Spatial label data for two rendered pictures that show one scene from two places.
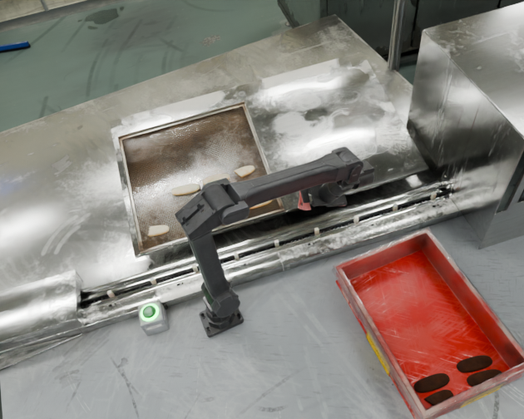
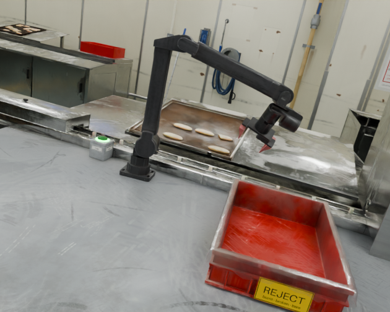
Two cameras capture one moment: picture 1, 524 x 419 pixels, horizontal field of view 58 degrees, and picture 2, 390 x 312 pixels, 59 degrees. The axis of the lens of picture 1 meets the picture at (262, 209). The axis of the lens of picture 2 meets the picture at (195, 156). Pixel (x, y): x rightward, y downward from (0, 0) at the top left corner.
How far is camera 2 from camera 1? 1.02 m
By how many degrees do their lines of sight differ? 38
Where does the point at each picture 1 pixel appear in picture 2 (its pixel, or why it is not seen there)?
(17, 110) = not seen: hidden behind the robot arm
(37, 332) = (43, 114)
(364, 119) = (327, 160)
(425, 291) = (296, 241)
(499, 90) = not seen: outside the picture
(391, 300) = (262, 229)
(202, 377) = (91, 181)
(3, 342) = (24, 108)
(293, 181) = (237, 64)
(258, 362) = (132, 195)
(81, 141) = not seen: hidden behind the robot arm
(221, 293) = (148, 129)
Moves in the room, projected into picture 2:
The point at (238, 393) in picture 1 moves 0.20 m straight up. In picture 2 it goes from (101, 195) to (108, 137)
